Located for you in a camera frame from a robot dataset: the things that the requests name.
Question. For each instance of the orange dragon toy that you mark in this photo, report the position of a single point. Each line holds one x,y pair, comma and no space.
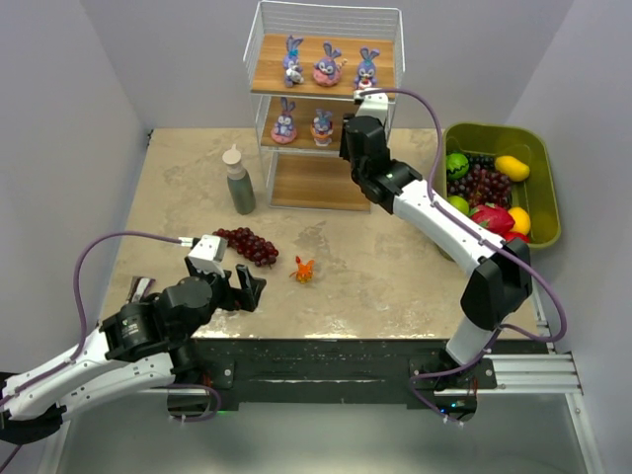
304,270

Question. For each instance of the red grape bunch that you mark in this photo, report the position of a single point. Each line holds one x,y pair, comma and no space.
249,245

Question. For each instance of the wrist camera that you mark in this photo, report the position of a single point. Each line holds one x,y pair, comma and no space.
205,255
372,102

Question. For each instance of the green soap dispenser bottle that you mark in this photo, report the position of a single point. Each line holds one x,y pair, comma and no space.
239,181

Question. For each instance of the purple snack wrapper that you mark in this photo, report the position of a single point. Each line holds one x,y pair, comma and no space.
140,287

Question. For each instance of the red fruit toy in bin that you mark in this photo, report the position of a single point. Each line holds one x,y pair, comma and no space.
511,235

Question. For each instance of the white wire wooden shelf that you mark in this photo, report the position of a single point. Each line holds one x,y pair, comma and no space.
305,64

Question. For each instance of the small purple bunny toy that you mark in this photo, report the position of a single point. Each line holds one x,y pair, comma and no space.
365,74

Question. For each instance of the green watermelon ball toy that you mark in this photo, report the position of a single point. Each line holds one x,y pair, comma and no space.
456,166

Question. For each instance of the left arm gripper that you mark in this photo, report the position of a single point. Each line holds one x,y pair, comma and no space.
229,292

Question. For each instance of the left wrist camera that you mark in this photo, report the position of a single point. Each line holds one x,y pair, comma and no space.
205,255

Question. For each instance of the green lime toy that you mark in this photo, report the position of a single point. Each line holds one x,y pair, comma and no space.
460,203

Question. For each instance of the pink dragon fruit toy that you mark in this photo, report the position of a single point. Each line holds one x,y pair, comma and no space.
492,217

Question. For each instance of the yellow mango toy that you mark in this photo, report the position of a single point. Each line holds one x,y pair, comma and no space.
516,170

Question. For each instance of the green plastic bin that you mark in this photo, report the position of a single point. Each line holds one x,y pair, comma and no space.
536,194

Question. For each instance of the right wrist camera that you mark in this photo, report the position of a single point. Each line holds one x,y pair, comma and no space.
372,102

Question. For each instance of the purple bunny blue bow toy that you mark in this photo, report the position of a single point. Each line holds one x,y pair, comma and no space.
293,70

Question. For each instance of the orange fruit toy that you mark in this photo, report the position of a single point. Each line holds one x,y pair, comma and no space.
521,220

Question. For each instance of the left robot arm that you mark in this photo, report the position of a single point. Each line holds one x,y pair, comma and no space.
147,344

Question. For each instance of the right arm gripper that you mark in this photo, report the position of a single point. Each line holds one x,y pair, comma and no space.
355,143

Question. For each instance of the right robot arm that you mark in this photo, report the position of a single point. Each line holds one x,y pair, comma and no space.
498,281

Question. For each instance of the dark grapes in bin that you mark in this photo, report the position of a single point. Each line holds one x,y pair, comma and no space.
483,183

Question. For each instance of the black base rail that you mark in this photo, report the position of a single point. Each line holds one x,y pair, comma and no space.
364,372

